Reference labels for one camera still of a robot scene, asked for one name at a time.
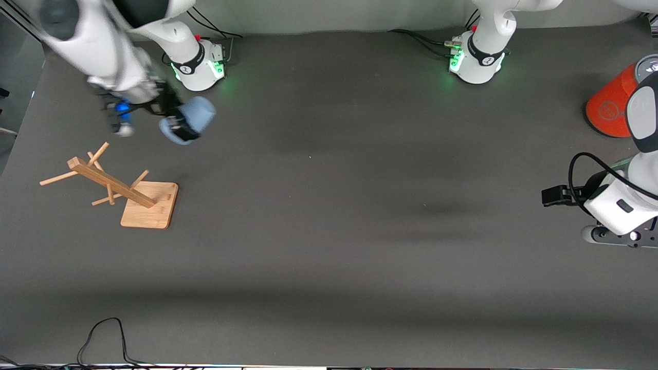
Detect light blue cup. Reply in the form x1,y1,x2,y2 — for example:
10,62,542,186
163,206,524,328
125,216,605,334
159,96,217,146

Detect wooden cup rack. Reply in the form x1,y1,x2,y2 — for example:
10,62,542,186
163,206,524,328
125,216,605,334
40,142,179,230

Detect orange cylindrical can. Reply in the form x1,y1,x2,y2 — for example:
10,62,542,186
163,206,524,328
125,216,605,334
585,54,658,138

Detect black right arm base cables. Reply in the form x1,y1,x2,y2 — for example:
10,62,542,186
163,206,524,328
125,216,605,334
186,7,243,65

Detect black arm base cables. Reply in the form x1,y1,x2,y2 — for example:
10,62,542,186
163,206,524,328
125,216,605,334
388,10,481,58
186,7,243,65

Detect black left arm base cables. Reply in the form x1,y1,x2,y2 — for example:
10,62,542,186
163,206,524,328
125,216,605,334
388,10,481,58

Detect thin black looped cable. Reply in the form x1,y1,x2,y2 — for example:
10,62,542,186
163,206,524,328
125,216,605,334
77,317,155,368

